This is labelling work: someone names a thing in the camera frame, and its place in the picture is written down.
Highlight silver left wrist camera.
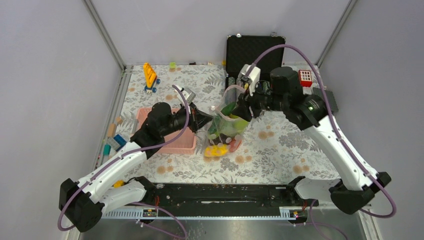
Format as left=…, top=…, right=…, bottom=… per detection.
left=174, top=85, right=196, bottom=106

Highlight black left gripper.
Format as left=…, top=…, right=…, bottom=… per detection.
left=161, top=102, right=214, bottom=137

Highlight wooden block pile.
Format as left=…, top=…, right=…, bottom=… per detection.
left=101, top=116, right=124, bottom=163

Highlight clear zip top bag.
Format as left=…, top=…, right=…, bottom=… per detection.
left=204, top=85, right=249, bottom=158

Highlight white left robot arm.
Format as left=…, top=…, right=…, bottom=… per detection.
left=57, top=102, right=213, bottom=233

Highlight floral table mat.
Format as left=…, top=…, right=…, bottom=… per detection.
left=116, top=65, right=339, bottom=184

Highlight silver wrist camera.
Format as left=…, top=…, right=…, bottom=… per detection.
left=174, top=85, right=196, bottom=106
left=237, top=64, right=261, bottom=97

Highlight yellow toy cart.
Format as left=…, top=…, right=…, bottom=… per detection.
left=143, top=62, right=161, bottom=93

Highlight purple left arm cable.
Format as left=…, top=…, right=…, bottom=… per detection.
left=57, top=84, right=191, bottom=240

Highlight grey building baseplate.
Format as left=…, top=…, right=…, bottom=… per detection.
left=312, top=87, right=339, bottom=114

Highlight red orange mango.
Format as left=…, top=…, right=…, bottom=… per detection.
left=228, top=139, right=242, bottom=153

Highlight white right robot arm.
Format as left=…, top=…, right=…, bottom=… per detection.
left=232, top=64, right=391, bottom=215

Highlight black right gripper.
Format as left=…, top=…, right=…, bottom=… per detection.
left=231, top=79, right=288, bottom=123

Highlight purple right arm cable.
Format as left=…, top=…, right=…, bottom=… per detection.
left=243, top=44, right=398, bottom=240

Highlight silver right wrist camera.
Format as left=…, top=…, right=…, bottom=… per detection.
left=237, top=64, right=261, bottom=97

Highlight green cucumber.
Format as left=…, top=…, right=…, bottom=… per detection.
left=220, top=102, right=237, bottom=116

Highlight black poker chip case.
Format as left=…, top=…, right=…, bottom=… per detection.
left=225, top=33, right=286, bottom=89

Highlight yellow lemon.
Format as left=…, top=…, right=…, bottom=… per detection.
left=204, top=145, right=229, bottom=158

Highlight pink plastic basket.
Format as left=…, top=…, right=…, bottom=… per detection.
left=135, top=107, right=197, bottom=155

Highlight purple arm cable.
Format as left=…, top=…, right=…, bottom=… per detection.
left=243, top=44, right=398, bottom=240
left=57, top=84, right=191, bottom=240

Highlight red grid toy block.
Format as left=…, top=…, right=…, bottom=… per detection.
left=298, top=69, right=313, bottom=88

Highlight green pear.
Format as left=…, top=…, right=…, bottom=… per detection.
left=232, top=118, right=249, bottom=132

